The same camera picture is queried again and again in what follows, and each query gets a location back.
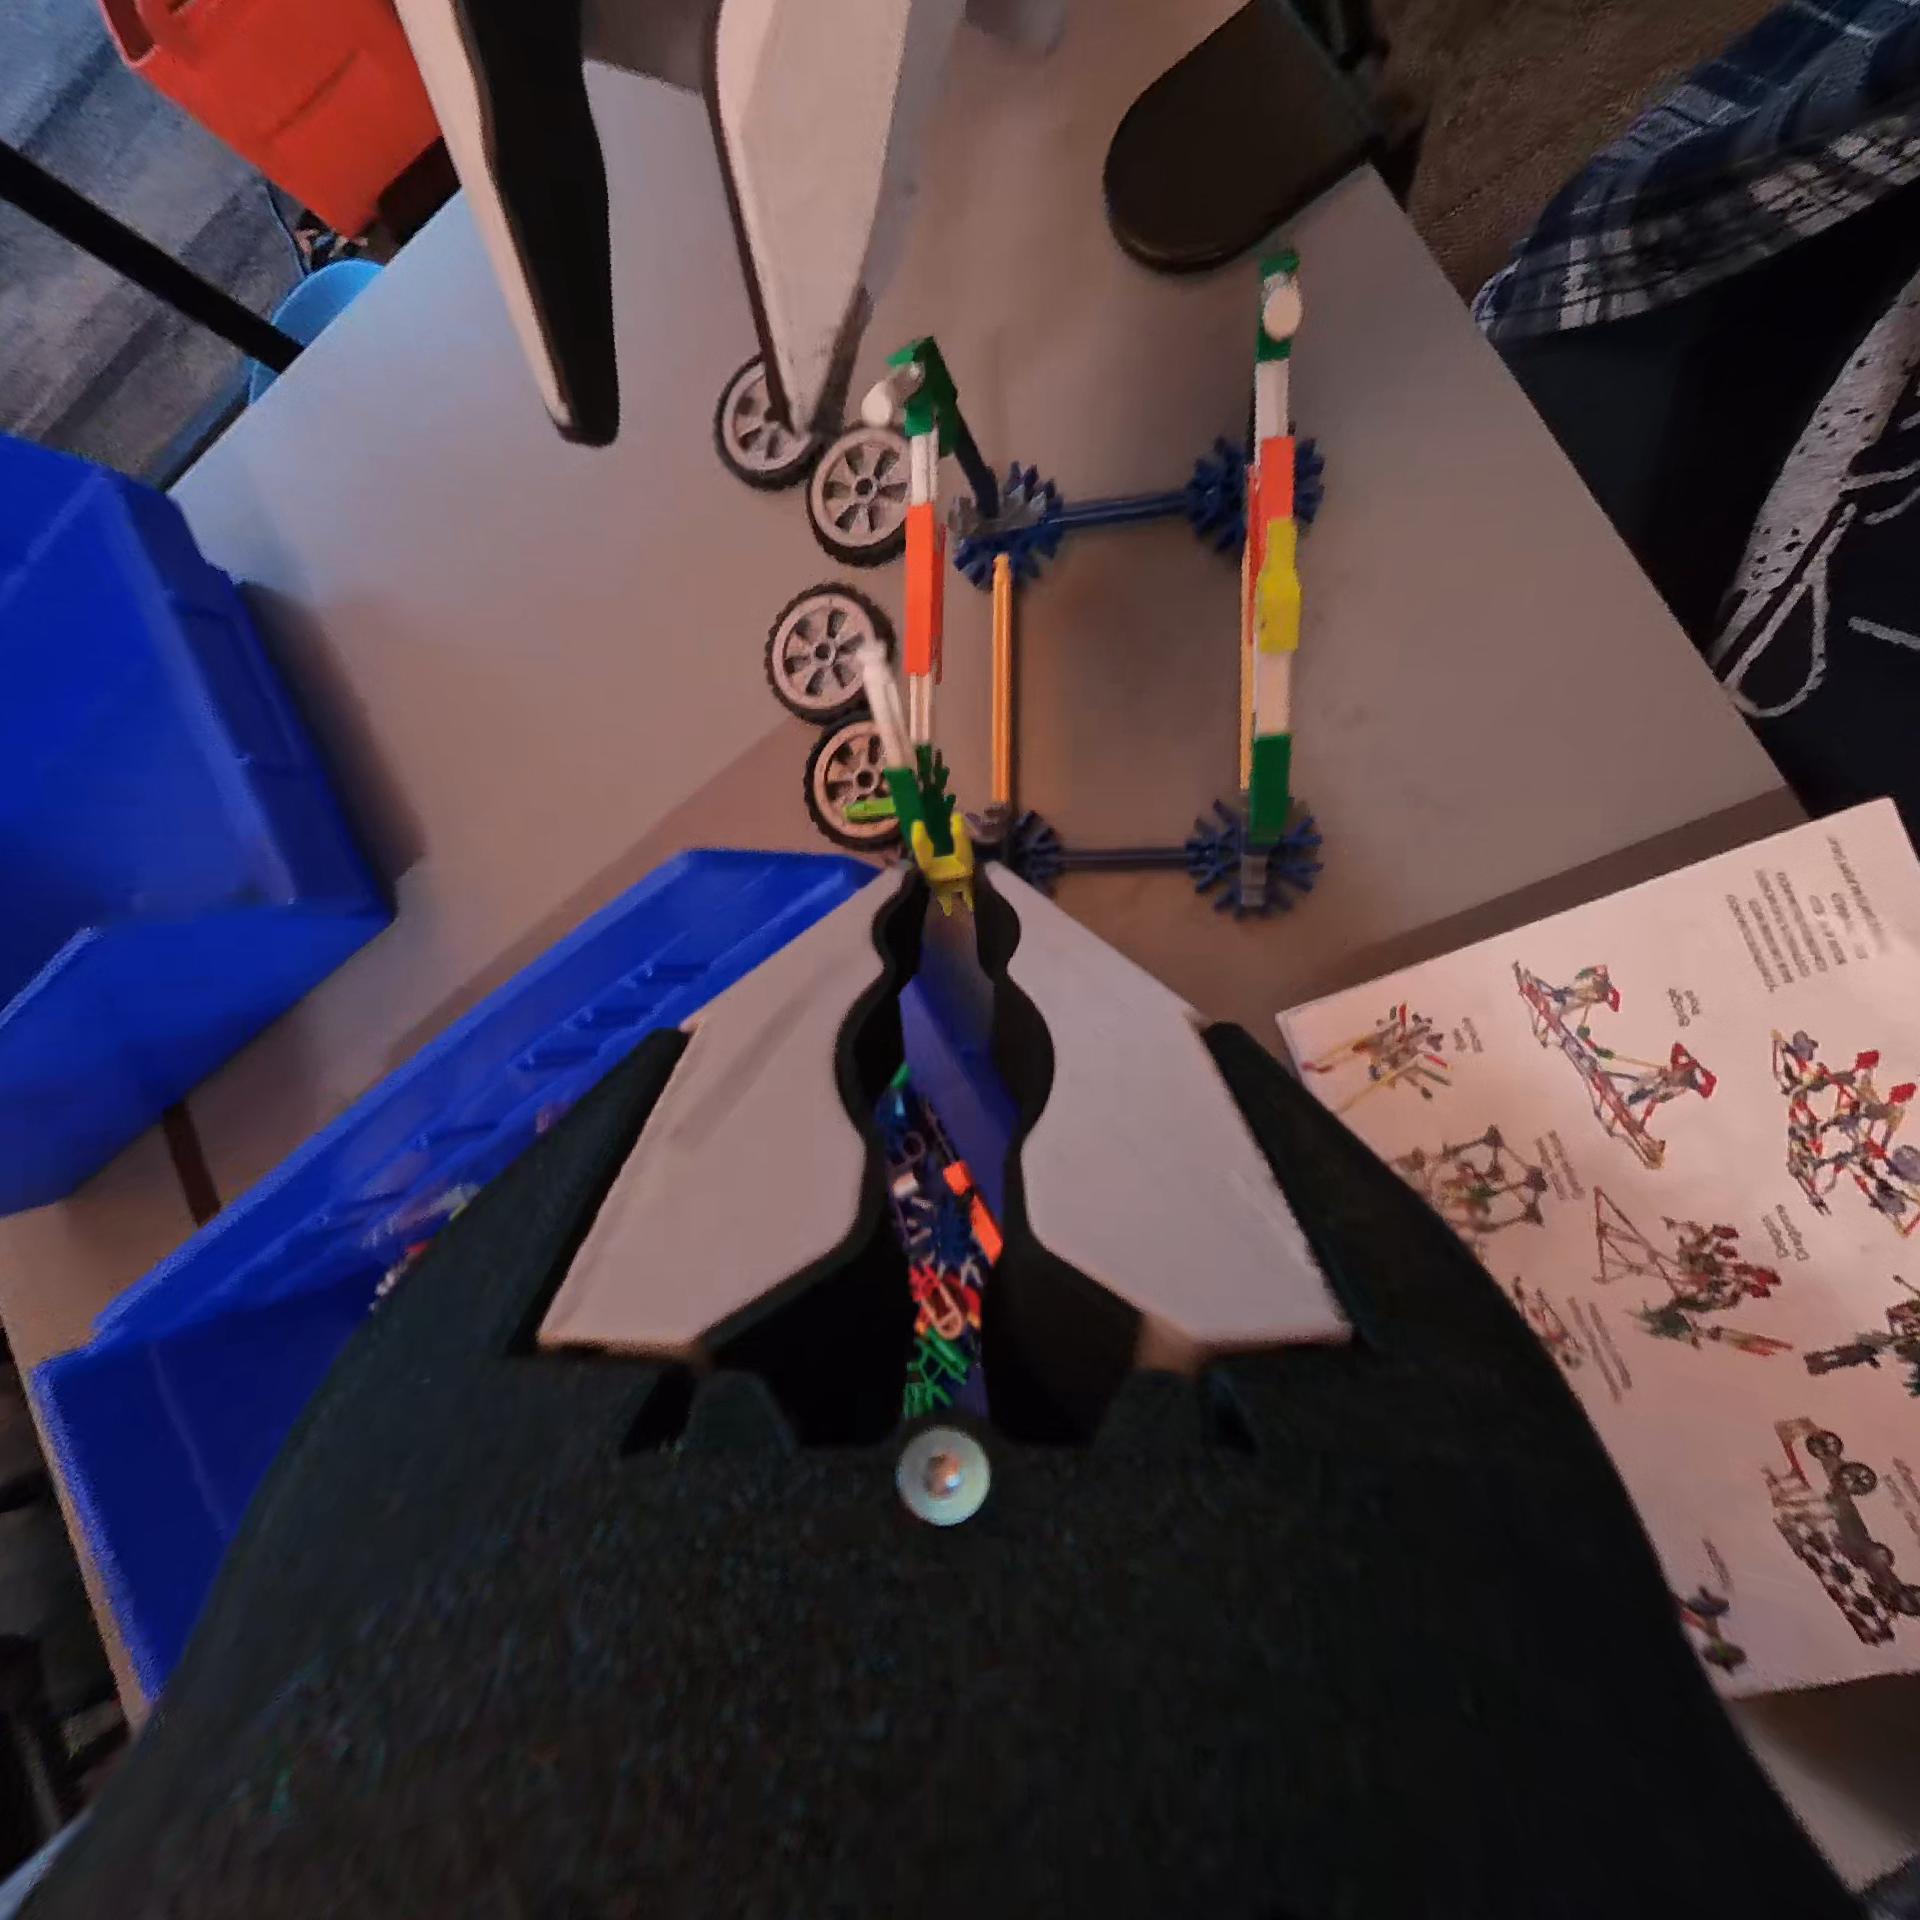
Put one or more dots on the light blue round stool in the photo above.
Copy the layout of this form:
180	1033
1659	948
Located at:
323	306

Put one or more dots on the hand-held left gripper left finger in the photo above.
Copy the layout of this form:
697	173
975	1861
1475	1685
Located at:
721	1185

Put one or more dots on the dark rounded base plate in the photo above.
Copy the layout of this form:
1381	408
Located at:
1245	149

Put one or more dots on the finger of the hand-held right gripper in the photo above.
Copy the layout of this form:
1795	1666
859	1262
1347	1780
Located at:
452	77
811	149

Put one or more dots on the grey toy wheel black tyre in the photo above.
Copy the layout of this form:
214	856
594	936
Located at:
822	657
751	436
859	498
850	774

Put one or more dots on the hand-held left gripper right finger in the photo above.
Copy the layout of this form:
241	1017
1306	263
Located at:
1172	1185

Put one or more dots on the blue plastic bin with tag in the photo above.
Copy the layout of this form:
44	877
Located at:
452	1080

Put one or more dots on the pile of colourful toy pieces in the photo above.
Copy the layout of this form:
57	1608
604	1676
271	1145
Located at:
938	1231

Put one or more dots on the black metal bar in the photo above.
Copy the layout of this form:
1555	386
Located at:
150	254

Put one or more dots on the toy construction frame model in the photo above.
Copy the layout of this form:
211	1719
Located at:
922	585

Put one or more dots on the white instruction booklet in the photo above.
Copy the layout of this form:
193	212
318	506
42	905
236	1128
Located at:
1652	960

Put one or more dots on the light green toy rod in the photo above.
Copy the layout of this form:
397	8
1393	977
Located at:
869	810

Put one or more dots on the orange plastic tote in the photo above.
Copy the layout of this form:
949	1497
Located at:
301	105

